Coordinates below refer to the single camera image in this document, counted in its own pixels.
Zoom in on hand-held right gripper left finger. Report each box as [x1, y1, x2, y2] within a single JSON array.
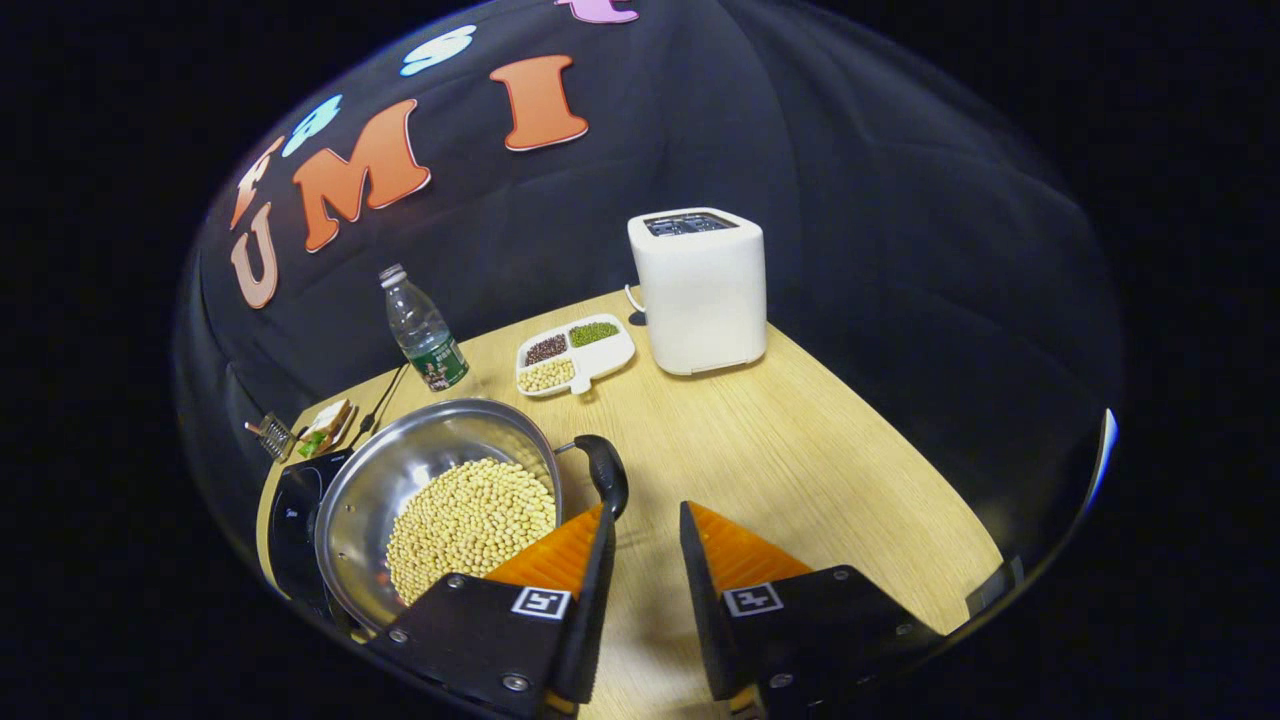
[[368, 503, 619, 720]]

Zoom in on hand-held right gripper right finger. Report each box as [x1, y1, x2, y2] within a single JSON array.
[[679, 500, 942, 720]]

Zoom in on stainless steel pot black handle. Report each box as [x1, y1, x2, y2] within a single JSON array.
[[314, 398, 631, 634]]

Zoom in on black induction cooktop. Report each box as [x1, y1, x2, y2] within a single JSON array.
[[264, 448, 357, 626]]

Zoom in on pile of soybeans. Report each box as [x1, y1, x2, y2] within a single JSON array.
[[386, 458, 558, 607]]

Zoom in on white divided bean tray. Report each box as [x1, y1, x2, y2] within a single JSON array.
[[514, 313, 638, 399]]

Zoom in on white toaster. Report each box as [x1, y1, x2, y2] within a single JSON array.
[[626, 207, 769, 377]]

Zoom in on clear plastic water bottle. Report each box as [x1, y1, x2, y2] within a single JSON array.
[[378, 263, 471, 393]]

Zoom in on black power cable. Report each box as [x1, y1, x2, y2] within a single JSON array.
[[348, 362, 411, 451]]

